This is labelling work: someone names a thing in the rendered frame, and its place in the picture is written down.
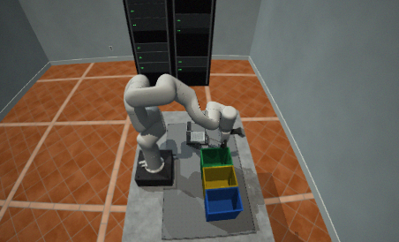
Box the blue bin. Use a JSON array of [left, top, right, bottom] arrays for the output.
[[204, 186, 244, 222]]

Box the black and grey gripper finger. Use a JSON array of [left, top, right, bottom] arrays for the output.
[[220, 140, 227, 148]]

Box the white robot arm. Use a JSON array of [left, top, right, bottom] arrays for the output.
[[124, 74, 245, 173]]

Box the green open bin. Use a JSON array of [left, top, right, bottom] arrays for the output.
[[200, 147, 233, 179]]

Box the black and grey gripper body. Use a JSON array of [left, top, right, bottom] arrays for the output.
[[217, 127, 230, 143]]

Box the yellow bin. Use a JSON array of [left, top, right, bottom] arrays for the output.
[[202, 165, 238, 199]]

